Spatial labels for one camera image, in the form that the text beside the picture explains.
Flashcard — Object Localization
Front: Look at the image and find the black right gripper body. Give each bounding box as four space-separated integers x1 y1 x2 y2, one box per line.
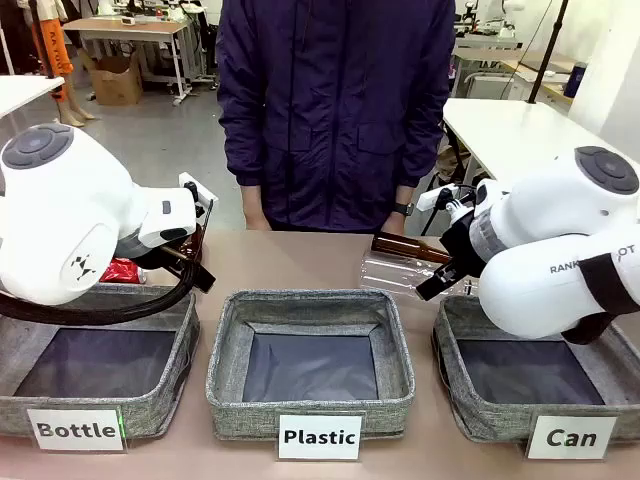
438 213 489 282

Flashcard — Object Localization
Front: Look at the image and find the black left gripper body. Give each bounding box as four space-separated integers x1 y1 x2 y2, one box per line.
162 244 218 295

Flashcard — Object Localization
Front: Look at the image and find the brown glass bottle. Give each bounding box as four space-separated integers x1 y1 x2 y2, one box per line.
168 223 205 269
370 233 452 265

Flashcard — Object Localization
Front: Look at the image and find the clear plastic bottle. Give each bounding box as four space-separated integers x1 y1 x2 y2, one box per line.
358 253 479 297

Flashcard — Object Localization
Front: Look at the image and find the red can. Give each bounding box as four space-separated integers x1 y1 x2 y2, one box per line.
98 256 150 285

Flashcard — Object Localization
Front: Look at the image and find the grey fabric basket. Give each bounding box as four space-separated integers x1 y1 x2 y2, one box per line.
432 294 640 445
205 288 417 441
0 282 201 440

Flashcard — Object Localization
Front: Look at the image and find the white Can label sign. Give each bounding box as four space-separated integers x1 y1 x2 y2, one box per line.
526 414 619 461

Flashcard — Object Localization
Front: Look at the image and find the person's right hand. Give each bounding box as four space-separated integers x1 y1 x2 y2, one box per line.
242 185 274 232

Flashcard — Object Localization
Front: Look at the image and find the large white table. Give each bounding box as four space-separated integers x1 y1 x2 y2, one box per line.
441 97 640 184

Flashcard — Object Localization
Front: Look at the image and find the dark purple jacket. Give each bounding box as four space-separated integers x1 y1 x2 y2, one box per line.
215 0 457 234

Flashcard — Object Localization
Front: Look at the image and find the white Plastic label sign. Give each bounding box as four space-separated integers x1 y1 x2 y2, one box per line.
277 413 363 461

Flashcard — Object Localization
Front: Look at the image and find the light wooden workbench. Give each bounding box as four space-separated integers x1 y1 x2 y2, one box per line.
452 46 577 99

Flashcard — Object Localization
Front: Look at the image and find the white Bottle label sign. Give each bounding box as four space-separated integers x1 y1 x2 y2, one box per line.
26 408 126 453

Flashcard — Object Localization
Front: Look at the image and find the brown cardboard box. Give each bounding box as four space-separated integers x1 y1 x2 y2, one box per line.
91 53 145 107

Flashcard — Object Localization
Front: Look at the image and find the black tripod pole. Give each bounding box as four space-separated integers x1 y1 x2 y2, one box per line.
527 0 572 105

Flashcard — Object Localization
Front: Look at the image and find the white side table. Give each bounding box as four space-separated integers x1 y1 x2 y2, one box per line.
0 74 67 120

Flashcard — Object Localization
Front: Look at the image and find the wooden top metal table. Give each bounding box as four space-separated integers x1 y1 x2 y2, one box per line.
62 16 204 106

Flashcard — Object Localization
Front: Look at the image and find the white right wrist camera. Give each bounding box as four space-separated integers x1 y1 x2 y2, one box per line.
416 183 460 212

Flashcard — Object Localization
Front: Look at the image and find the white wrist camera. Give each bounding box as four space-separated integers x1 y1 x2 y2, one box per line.
177 171 219 217
416 183 460 212

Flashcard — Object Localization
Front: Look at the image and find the black left arm cable bundle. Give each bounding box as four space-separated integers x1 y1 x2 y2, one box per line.
0 267 202 327

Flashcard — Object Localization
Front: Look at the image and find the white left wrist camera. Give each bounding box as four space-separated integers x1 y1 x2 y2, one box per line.
177 171 219 217

